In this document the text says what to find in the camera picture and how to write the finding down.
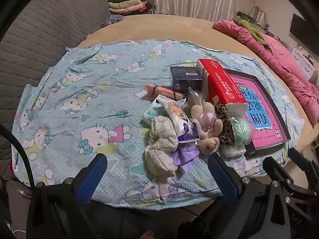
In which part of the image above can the black cable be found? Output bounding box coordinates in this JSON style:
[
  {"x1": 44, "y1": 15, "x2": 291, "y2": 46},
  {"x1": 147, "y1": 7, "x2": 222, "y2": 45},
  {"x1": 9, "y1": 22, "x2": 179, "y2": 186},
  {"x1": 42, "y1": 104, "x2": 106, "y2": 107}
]
[{"x1": 0, "y1": 124, "x2": 35, "y2": 188}]

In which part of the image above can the black box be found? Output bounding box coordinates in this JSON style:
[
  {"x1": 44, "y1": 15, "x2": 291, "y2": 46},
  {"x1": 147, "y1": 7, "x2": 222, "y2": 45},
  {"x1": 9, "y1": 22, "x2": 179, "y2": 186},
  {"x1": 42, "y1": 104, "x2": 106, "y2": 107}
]
[{"x1": 170, "y1": 66, "x2": 203, "y2": 94}]

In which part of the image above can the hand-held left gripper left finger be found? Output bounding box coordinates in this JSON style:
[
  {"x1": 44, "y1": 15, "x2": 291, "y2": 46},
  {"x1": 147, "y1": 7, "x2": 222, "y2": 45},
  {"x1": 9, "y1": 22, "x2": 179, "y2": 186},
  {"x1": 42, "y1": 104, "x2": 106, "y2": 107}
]
[{"x1": 26, "y1": 153, "x2": 108, "y2": 239}]

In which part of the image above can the pink box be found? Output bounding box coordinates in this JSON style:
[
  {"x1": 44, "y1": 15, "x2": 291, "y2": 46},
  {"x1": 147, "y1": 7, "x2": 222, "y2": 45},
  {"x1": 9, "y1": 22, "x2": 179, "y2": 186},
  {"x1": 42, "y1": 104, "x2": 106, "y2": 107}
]
[{"x1": 224, "y1": 68, "x2": 291, "y2": 158}]

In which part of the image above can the dark floral cloth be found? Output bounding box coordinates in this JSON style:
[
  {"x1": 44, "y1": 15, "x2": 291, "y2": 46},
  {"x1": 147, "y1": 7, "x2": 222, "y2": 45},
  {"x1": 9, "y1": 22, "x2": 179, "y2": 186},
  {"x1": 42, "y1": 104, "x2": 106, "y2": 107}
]
[{"x1": 101, "y1": 14, "x2": 124, "y2": 28}]

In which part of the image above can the green round pouch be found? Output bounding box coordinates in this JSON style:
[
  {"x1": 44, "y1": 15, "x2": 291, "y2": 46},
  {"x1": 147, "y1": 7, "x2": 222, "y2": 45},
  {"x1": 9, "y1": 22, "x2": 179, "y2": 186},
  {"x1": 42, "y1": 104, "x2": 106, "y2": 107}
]
[{"x1": 229, "y1": 117, "x2": 255, "y2": 145}]

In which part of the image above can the plush bear pink dress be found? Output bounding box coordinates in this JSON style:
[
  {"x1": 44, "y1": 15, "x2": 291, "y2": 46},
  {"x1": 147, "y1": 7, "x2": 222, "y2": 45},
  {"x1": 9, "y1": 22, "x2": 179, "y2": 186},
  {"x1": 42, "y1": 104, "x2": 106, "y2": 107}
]
[{"x1": 191, "y1": 102, "x2": 222, "y2": 155}]

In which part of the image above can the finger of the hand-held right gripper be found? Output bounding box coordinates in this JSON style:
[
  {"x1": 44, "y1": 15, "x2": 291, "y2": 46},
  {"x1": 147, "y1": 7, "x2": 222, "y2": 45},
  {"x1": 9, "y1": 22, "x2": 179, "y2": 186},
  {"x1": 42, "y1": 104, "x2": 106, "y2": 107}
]
[
  {"x1": 288, "y1": 148, "x2": 319, "y2": 180},
  {"x1": 263, "y1": 156, "x2": 299, "y2": 202}
]

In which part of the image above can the pink duvet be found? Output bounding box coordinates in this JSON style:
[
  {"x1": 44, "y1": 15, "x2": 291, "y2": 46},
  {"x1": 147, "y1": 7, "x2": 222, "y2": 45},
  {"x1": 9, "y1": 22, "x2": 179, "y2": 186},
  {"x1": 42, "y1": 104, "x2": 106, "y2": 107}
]
[{"x1": 213, "y1": 19, "x2": 319, "y2": 127}]

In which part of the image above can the small vanity mirror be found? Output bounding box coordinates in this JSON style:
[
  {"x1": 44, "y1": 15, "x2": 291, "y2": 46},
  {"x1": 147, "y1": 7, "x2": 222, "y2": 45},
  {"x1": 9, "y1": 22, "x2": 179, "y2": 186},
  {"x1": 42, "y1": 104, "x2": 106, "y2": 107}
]
[{"x1": 250, "y1": 6, "x2": 267, "y2": 25}]

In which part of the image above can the clear plastic bag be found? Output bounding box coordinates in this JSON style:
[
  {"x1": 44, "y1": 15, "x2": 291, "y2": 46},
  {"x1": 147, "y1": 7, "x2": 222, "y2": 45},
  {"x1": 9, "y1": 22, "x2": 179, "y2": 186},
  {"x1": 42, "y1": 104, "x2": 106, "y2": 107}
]
[{"x1": 186, "y1": 87, "x2": 207, "y2": 107}]

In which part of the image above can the grey quilted headboard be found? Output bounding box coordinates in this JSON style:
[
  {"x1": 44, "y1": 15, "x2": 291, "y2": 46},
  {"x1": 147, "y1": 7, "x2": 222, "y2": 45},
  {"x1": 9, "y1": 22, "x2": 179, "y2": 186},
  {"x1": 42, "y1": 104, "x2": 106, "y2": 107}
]
[{"x1": 0, "y1": 0, "x2": 111, "y2": 160}]

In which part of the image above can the green cloth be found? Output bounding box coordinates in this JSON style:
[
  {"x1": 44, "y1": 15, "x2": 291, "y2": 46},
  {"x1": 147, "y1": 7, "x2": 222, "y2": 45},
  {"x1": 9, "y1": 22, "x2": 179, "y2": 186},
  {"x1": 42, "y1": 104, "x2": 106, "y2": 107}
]
[{"x1": 238, "y1": 20, "x2": 271, "y2": 51}]

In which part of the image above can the leopard print pouch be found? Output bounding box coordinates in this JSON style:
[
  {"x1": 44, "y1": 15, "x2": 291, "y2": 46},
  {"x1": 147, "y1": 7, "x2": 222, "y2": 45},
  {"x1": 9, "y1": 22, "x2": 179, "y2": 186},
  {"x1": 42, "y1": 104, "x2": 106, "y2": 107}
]
[{"x1": 214, "y1": 103, "x2": 236, "y2": 146}]

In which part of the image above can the floral tissue packet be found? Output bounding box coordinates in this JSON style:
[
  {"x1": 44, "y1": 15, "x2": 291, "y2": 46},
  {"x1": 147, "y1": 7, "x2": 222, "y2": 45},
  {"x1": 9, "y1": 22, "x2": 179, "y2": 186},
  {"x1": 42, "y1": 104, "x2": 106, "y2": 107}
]
[
  {"x1": 141, "y1": 102, "x2": 165, "y2": 127},
  {"x1": 221, "y1": 143, "x2": 247, "y2": 158}
]

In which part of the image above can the red tissue pack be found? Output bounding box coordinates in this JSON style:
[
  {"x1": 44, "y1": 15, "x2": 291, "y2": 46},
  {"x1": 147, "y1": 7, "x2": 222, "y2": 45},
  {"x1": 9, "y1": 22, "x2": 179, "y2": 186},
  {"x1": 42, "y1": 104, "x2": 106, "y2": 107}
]
[{"x1": 195, "y1": 59, "x2": 250, "y2": 120}]

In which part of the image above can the black monitor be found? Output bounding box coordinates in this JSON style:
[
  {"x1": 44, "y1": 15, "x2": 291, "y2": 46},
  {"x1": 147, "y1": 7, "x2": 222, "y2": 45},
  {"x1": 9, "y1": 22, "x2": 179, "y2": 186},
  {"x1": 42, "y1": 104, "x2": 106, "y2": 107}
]
[{"x1": 291, "y1": 14, "x2": 319, "y2": 53}]

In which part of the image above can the beige bed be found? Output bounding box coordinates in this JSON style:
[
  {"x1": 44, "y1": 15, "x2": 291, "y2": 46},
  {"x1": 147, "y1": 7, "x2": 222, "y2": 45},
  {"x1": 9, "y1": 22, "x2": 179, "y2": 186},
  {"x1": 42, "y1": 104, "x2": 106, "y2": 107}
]
[{"x1": 77, "y1": 14, "x2": 319, "y2": 155}]

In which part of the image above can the white speckled cloth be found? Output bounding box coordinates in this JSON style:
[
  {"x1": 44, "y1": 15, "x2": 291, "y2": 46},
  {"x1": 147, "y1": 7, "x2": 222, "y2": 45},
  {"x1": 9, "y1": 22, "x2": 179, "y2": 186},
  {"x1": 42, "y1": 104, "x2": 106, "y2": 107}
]
[{"x1": 145, "y1": 116, "x2": 178, "y2": 177}]

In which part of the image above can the printed cartoon cat blanket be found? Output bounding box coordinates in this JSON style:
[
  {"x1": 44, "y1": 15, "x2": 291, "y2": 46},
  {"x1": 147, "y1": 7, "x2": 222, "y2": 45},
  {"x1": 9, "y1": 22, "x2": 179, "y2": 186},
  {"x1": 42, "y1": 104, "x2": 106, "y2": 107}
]
[{"x1": 11, "y1": 39, "x2": 306, "y2": 211}]

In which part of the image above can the orange print tissue pack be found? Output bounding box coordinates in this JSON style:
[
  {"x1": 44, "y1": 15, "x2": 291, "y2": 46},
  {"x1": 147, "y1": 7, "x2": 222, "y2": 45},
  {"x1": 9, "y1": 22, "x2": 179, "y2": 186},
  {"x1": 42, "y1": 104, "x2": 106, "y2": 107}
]
[{"x1": 157, "y1": 97, "x2": 192, "y2": 136}]

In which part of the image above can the plush bear purple dress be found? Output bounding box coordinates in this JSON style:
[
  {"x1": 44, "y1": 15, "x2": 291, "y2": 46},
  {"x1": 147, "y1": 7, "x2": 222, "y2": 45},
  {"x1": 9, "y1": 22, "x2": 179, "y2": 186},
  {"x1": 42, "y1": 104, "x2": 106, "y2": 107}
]
[{"x1": 172, "y1": 132, "x2": 200, "y2": 173}]

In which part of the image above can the stack of folded clothes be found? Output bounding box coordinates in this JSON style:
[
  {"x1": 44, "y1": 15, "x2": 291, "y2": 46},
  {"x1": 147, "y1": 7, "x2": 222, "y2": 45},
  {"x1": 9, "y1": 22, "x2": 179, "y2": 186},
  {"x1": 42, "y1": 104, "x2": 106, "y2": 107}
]
[{"x1": 108, "y1": 0, "x2": 156, "y2": 15}]

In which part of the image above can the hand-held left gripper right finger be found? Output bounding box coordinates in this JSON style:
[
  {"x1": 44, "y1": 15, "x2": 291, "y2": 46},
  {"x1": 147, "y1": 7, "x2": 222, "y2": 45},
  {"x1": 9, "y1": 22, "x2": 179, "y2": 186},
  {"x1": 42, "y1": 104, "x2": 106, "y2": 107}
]
[{"x1": 207, "y1": 153, "x2": 283, "y2": 239}]

